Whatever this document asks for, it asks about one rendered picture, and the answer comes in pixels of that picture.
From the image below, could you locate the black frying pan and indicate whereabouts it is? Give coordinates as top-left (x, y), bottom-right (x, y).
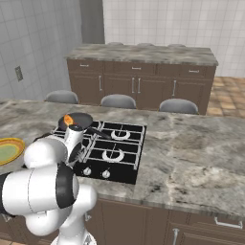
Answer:
top-left (57, 112), bottom-right (113, 141)

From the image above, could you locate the orange croissant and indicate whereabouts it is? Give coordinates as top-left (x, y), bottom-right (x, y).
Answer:
top-left (63, 114), bottom-right (74, 126)

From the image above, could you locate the brown cupboard door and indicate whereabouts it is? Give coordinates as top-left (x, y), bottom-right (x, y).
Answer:
top-left (164, 221), bottom-right (245, 245)
top-left (94, 198), bottom-right (169, 245)

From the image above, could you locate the brown cupboard run marble top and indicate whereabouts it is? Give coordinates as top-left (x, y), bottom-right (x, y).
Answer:
top-left (64, 43), bottom-right (220, 116)

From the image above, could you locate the brown drawer front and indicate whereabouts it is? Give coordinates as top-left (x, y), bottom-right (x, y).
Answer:
top-left (167, 209), bottom-right (245, 235)

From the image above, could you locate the yellow green plate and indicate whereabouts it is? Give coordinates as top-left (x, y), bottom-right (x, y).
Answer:
top-left (0, 137), bottom-right (26, 167)

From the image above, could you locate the grey wall socket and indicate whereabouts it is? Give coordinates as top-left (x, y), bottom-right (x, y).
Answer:
top-left (14, 65), bottom-right (25, 82)

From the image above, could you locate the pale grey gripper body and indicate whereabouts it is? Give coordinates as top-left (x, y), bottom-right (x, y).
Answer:
top-left (67, 142), bottom-right (85, 166)

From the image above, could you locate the silver drawer handle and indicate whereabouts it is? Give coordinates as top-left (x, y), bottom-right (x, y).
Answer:
top-left (213, 216), bottom-right (244, 231)

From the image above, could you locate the grey round stool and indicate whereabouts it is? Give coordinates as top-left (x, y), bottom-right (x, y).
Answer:
top-left (100, 93), bottom-right (138, 110)
top-left (158, 98), bottom-right (200, 116)
top-left (44, 89), bottom-right (79, 105)

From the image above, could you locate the black gas hob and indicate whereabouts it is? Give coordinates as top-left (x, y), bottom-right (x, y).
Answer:
top-left (21, 118), bottom-right (148, 186)

